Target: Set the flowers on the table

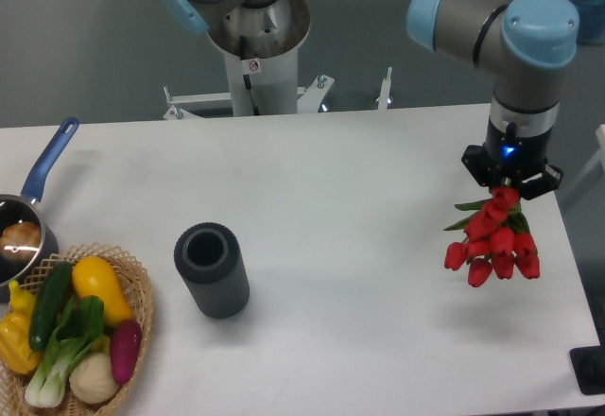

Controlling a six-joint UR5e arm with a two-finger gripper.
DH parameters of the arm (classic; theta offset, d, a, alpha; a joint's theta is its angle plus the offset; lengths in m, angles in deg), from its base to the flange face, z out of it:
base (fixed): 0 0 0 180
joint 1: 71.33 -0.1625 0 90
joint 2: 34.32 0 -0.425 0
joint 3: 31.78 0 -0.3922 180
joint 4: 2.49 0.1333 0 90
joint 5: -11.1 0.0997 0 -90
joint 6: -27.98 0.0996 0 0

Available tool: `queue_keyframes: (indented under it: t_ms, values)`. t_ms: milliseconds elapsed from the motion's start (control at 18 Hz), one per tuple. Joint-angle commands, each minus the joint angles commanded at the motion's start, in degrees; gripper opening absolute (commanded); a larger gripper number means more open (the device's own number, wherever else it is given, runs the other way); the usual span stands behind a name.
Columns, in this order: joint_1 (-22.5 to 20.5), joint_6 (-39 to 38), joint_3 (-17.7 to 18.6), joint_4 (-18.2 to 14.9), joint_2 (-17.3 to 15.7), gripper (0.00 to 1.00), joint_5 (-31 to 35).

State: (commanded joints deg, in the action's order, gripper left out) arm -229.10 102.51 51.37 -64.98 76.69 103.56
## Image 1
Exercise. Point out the purple eggplant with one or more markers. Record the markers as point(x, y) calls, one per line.
point(124, 349)

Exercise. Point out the yellow bell pepper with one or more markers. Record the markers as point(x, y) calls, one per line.
point(15, 350)

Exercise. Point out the white garlic bulb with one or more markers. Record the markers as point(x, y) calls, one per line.
point(91, 380)

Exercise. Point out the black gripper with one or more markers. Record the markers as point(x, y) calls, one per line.
point(508, 156)

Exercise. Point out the black device at edge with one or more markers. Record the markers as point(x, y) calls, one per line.
point(588, 366)

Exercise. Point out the woven wicker basket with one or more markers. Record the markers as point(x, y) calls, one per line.
point(137, 287)

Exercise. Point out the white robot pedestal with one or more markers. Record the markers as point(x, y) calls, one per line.
point(260, 50)

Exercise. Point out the yellow squash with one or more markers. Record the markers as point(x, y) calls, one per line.
point(94, 276)

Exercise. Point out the bread roll in pan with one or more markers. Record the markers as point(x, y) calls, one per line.
point(21, 236)

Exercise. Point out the blue-handled saucepan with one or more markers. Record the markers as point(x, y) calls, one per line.
point(24, 207)

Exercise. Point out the red tulip bouquet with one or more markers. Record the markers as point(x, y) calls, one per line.
point(497, 239)

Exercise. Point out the dark grey ribbed vase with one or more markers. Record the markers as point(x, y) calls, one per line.
point(208, 258)

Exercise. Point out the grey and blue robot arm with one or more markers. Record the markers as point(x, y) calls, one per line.
point(525, 44)

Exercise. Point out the white metal frame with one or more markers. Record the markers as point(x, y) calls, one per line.
point(586, 177)

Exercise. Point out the green bok choy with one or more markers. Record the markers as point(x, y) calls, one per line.
point(78, 329)

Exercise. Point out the green cucumber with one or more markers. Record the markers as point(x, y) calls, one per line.
point(48, 305)

